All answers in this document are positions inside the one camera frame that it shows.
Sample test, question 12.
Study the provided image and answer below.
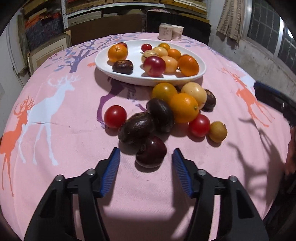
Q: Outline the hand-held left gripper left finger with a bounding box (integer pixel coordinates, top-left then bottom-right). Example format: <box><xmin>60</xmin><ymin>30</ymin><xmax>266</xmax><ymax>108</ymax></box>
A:
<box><xmin>24</xmin><ymin>147</ymin><xmax>121</xmax><ymax>241</ymax></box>

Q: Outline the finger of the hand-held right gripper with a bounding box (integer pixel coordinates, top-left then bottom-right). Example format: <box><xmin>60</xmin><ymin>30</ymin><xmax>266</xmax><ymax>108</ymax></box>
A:
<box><xmin>253</xmin><ymin>81</ymin><xmax>296</xmax><ymax>127</ymax></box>

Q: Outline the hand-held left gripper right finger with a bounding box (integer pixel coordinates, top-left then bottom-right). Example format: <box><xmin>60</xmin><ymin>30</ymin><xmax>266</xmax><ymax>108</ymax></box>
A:
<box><xmin>171</xmin><ymin>148</ymin><xmax>270</xmax><ymax>241</ymax></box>

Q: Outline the dark purple plum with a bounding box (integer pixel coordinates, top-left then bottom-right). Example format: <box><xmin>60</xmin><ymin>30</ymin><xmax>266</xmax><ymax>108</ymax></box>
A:
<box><xmin>146</xmin><ymin>98</ymin><xmax>175</xmax><ymax>133</ymax></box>
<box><xmin>135</xmin><ymin>136</ymin><xmax>167</xmax><ymax>168</ymax></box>

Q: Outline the dark water chestnut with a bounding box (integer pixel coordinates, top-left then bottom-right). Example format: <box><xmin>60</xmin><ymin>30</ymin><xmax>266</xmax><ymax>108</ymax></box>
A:
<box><xmin>201</xmin><ymin>89</ymin><xmax>217</xmax><ymax>112</ymax></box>
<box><xmin>112</xmin><ymin>60</ymin><xmax>134</xmax><ymax>75</ymax></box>
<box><xmin>118</xmin><ymin>112</ymin><xmax>155</xmax><ymax>146</ymax></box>

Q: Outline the small yellow-brown fruit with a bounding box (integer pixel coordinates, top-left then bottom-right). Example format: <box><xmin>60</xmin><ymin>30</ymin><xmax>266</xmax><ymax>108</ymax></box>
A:
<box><xmin>209</xmin><ymin>121</ymin><xmax>228</xmax><ymax>143</ymax></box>

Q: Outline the orange mandarin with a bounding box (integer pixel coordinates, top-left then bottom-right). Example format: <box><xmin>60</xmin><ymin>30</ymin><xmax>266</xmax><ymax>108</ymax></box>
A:
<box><xmin>178</xmin><ymin>54</ymin><xmax>200</xmax><ymax>77</ymax></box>
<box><xmin>168</xmin><ymin>93</ymin><xmax>199</xmax><ymax>124</ymax></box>
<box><xmin>108</xmin><ymin>44</ymin><xmax>128</xmax><ymax>62</ymax></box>

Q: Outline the pale yellow round fruit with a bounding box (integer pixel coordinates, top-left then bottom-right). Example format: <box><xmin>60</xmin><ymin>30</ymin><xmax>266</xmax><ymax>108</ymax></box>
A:
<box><xmin>153</xmin><ymin>47</ymin><xmax>168</xmax><ymax>57</ymax></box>
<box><xmin>181</xmin><ymin>82</ymin><xmax>207</xmax><ymax>110</ymax></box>

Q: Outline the yellow-orange round fruit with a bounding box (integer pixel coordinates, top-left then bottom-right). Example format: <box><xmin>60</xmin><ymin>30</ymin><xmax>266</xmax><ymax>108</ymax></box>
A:
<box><xmin>152</xmin><ymin>82</ymin><xmax>178</xmax><ymax>103</ymax></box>

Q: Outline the red plum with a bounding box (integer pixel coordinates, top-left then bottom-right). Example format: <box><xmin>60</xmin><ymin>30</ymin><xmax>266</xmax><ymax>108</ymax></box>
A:
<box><xmin>143</xmin><ymin>56</ymin><xmax>166</xmax><ymax>77</ymax></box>

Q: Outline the white oval plate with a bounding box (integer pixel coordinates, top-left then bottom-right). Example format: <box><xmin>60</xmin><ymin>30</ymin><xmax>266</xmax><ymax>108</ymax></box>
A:
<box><xmin>95</xmin><ymin>39</ymin><xmax>207</xmax><ymax>87</ymax></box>

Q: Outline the small orange fruit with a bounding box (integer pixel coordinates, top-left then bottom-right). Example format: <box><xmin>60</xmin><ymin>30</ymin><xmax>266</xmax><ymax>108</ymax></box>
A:
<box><xmin>167</xmin><ymin>48</ymin><xmax>182</xmax><ymax>61</ymax></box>

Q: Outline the beige brown fruit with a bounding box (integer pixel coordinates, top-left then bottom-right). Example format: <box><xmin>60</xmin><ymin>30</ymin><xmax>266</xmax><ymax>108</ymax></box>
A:
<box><xmin>142</xmin><ymin>50</ymin><xmax>160</xmax><ymax>61</ymax></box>

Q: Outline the person's right hand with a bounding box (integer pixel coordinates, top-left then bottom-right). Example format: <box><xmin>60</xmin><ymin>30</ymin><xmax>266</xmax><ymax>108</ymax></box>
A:
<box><xmin>285</xmin><ymin>127</ymin><xmax>296</xmax><ymax>176</ymax></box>

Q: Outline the pink deer print tablecloth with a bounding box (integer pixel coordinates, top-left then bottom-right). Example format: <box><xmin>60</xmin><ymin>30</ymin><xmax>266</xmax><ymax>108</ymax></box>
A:
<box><xmin>0</xmin><ymin>32</ymin><xmax>292</xmax><ymax>241</ymax></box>

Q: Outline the barred window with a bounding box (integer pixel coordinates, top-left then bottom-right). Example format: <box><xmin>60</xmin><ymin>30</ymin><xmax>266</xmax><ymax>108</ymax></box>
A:
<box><xmin>246</xmin><ymin>0</ymin><xmax>296</xmax><ymax>69</ymax></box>

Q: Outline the beige checked curtain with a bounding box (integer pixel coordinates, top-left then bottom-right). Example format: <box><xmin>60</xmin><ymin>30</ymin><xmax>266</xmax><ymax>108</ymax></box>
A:
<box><xmin>216</xmin><ymin>0</ymin><xmax>248</xmax><ymax>45</ymax></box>

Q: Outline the black chair back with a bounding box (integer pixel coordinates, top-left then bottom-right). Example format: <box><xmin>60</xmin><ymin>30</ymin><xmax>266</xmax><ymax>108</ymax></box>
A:
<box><xmin>145</xmin><ymin>10</ymin><xmax>211</xmax><ymax>45</ymax></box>

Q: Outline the white paper cup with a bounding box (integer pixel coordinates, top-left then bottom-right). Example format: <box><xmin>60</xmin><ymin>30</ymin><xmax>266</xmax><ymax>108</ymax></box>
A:
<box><xmin>171</xmin><ymin>25</ymin><xmax>184</xmax><ymax>41</ymax></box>

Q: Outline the brown board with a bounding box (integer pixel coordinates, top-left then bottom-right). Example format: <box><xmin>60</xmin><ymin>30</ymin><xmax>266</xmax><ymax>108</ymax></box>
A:
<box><xmin>69</xmin><ymin>14</ymin><xmax>143</xmax><ymax>45</ymax></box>

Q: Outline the beige picture frame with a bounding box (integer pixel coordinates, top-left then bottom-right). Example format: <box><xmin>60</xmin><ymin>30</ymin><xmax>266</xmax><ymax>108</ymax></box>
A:
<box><xmin>26</xmin><ymin>35</ymin><xmax>72</xmax><ymax>76</ymax></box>

